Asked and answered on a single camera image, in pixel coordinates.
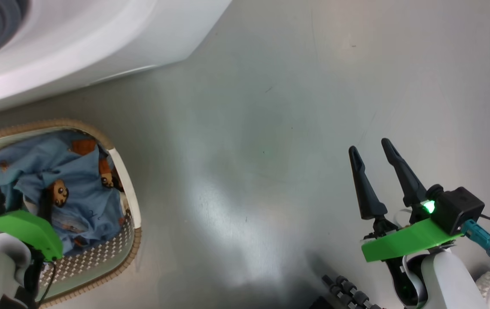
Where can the blue cartoon print garment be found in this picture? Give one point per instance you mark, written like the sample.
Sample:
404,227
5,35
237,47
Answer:
77,201

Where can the black ribbed roller part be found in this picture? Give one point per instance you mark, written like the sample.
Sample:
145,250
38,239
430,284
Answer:
352,294

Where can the white front-load washing machine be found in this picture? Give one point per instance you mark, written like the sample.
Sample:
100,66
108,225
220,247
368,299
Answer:
98,38

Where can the cream perforated laundry basket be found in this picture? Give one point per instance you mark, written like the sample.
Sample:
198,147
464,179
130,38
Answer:
94,262

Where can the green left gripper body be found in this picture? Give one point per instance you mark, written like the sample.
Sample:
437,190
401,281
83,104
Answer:
25,227

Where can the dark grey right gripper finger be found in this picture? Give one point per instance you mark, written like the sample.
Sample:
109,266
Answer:
367,193
408,180

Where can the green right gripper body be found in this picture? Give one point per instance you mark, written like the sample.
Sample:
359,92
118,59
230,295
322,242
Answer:
408,242

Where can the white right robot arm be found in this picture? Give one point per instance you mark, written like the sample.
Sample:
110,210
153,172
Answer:
446,283

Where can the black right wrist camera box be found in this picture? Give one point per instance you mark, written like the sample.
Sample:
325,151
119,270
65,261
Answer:
457,210

